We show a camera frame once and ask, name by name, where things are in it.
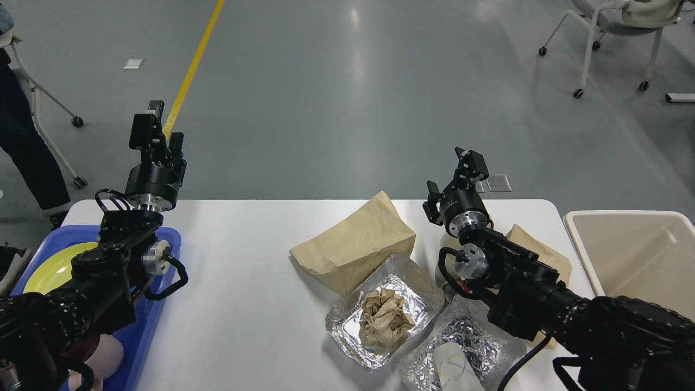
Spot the grey bar on floor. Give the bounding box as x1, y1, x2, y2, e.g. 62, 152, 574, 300
665, 92, 695, 104

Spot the large brown paper bag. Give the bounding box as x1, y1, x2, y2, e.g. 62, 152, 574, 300
289, 191, 415, 297

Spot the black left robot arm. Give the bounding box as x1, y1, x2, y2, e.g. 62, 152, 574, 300
2, 100, 189, 390

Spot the beige plastic bin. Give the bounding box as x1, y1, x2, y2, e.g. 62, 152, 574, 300
564, 210, 694, 319

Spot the foil tray with cup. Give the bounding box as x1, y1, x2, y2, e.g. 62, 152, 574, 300
398, 296, 527, 390

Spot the small brown paper bag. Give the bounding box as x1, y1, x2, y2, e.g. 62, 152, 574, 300
506, 224, 573, 350

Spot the yellow plastic plate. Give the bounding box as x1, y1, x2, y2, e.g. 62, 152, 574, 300
23, 242, 97, 294

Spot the foil tray with paper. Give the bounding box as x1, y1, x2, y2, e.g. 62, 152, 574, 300
325, 254, 444, 371

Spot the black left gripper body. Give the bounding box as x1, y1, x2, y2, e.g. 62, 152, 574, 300
124, 163, 183, 212

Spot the blue plastic tray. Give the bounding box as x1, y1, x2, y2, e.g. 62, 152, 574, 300
12, 225, 181, 390

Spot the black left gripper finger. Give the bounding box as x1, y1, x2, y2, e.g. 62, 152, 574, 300
169, 132, 187, 185
129, 100, 170, 167

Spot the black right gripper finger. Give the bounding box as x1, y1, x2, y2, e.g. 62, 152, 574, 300
453, 147, 489, 192
424, 180, 445, 226

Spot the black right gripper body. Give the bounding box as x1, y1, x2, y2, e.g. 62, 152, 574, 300
440, 188, 491, 239

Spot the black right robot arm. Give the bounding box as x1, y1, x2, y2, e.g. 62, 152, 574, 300
424, 148, 694, 390

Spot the crumpled brown paper ball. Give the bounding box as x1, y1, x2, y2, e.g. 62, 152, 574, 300
358, 288, 415, 349

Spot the pink mug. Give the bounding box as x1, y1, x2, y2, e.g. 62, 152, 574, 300
62, 334, 124, 390

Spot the white wheeled chair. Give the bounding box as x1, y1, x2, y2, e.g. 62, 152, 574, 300
538, 1, 685, 99

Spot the right metal floor plate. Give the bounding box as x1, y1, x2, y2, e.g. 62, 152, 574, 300
486, 175, 513, 192

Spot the white paper cup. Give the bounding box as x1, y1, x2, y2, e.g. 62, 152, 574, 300
433, 342, 484, 390

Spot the seated person in dark clothes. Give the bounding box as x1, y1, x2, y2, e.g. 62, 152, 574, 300
0, 0, 72, 297

